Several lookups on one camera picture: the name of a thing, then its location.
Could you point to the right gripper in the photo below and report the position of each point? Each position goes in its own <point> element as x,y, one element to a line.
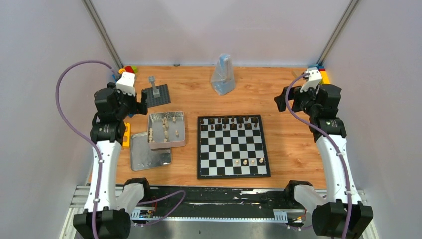
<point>294,93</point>

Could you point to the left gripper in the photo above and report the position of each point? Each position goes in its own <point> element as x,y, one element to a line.
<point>132,103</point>

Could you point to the black white chessboard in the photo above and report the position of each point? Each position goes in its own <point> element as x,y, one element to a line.
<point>226,144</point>

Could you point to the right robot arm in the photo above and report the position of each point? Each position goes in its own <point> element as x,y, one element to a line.
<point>341,213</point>

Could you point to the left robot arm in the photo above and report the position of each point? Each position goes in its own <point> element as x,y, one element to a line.
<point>106,215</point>

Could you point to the yellow lego brick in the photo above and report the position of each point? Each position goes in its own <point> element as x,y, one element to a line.
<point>325,77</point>

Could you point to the small wooden block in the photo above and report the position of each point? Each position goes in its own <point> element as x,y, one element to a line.
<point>296,73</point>

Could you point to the dark grey lego baseplate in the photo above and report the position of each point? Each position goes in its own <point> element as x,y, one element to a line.
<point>156,100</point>

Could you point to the red round toy block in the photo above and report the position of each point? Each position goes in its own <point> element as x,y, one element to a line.
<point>129,69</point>

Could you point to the pink metal tin box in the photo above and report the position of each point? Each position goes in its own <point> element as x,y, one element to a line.
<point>166,130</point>

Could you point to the metal tin lid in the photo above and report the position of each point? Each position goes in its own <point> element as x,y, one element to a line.
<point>143,158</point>

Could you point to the plastic bag with blue item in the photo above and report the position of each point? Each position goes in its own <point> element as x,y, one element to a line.
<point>223,80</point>

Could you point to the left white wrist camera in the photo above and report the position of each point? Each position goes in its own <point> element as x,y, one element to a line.
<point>127,83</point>

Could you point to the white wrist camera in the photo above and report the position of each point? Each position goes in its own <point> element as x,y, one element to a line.
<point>313,78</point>
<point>127,83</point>

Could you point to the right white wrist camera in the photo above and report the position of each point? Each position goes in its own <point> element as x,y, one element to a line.
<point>313,78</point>

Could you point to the yellow triangular toy frame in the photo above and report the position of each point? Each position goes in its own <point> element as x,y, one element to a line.
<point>127,136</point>

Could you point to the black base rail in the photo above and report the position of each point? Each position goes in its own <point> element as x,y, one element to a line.
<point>219,204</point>

